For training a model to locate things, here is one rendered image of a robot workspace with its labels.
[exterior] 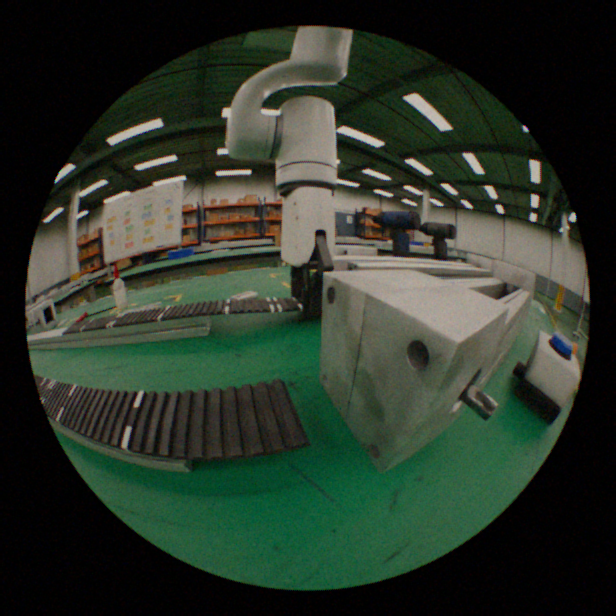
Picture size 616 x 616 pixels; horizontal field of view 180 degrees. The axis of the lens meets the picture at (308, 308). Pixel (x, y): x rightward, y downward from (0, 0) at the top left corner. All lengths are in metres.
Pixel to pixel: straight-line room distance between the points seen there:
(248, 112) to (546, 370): 0.42
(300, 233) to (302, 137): 0.13
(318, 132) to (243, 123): 0.09
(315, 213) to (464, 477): 0.28
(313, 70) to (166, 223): 2.91
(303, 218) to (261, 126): 0.14
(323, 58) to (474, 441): 0.44
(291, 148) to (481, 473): 0.36
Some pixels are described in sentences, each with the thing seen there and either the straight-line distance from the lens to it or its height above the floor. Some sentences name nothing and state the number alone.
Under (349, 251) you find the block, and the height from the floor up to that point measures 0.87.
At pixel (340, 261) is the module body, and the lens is 0.32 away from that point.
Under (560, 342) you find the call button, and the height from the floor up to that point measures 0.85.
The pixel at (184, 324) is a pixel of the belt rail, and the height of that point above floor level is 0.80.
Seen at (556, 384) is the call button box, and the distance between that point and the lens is 0.25.
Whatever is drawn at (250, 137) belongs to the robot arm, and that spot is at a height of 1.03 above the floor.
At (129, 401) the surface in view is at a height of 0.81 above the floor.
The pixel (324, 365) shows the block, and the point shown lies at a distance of 0.15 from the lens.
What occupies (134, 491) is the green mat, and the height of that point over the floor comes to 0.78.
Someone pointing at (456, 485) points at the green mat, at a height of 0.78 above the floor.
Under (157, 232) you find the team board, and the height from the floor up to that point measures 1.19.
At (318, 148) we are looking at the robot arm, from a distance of 0.26.
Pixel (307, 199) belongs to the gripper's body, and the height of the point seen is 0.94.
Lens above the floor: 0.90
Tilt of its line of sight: 21 degrees down
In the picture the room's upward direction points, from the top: straight up
